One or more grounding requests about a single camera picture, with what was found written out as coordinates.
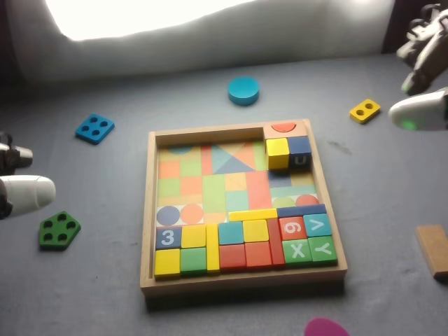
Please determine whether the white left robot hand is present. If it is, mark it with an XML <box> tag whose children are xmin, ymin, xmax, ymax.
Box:
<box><xmin>0</xmin><ymin>132</ymin><xmax>57</xmax><ymax>221</ymax></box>

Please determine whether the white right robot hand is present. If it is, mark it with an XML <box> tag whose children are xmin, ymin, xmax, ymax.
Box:
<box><xmin>388</xmin><ymin>3</ymin><xmax>448</xmax><ymax>133</ymax></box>

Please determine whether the dark blue U cube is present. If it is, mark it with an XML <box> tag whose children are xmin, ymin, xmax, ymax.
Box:
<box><xmin>287</xmin><ymin>135</ymin><xmax>313</xmax><ymax>171</ymax></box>

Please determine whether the yellow cube block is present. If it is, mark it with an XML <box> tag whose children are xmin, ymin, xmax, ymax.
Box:
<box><xmin>265</xmin><ymin>137</ymin><xmax>291</xmax><ymax>172</ymax></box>

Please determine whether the wooden block with red shape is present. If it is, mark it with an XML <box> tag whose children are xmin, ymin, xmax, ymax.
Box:
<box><xmin>262</xmin><ymin>120</ymin><xmax>309</xmax><ymax>141</ymax></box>

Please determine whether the green five-hole pentagon piece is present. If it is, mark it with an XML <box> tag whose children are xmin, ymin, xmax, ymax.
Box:
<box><xmin>38</xmin><ymin>210</ymin><xmax>82</xmax><ymax>251</ymax></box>

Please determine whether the yellow two-hole piece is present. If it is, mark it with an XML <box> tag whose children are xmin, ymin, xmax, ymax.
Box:
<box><xmin>349</xmin><ymin>98</ymin><xmax>382</xmax><ymax>125</ymax></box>

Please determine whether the grey table cloth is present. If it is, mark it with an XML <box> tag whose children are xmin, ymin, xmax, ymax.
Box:
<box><xmin>0</xmin><ymin>0</ymin><xmax>448</xmax><ymax>336</ymax></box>

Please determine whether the blue four-hole square piece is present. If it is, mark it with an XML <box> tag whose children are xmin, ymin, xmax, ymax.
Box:
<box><xmin>74</xmin><ymin>113</ymin><xmax>116</xmax><ymax>146</ymax></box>

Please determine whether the wooden puzzle tray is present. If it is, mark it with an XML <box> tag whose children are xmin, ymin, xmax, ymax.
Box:
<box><xmin>139</xmin><ymin>118</ymin><xmax>349</xmax><ymax>300</ymax></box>

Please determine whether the plain wooden plank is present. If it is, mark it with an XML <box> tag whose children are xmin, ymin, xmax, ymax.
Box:
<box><xmin>415</xmin><ymin>224</ymin><xmax>448</xmax><ymax>281</ymax></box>

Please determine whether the teal round disc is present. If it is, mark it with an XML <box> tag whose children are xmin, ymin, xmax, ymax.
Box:
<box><xmin>227</xmin><ymin>76</ymin><xmax>262</xmax><ymax>106</ymax></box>

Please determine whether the magenta round disc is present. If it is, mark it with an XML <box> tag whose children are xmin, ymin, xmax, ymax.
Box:
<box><xmin>302</xmin><ymin>316</ymin><xmax>351</xmax><ymax>336</ymax></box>

